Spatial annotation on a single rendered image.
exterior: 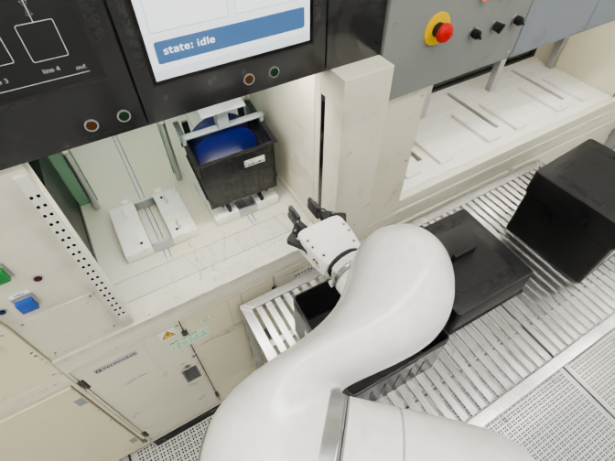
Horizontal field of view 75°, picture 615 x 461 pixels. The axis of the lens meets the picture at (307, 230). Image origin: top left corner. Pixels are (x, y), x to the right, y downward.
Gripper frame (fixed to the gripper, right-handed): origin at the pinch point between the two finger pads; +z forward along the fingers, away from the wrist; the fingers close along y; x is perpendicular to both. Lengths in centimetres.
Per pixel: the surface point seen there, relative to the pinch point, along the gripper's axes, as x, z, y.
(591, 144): -17, -8, 100
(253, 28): 32.6, 13.3, -1.6
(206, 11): 36.7, 13.3, -8.9
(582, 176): -17, -15, 84
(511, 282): -33, -26, 51
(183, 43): 33.0, 13.3, -13.3
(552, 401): -119, -56, 91
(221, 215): -28.7, 34.4, -9.2
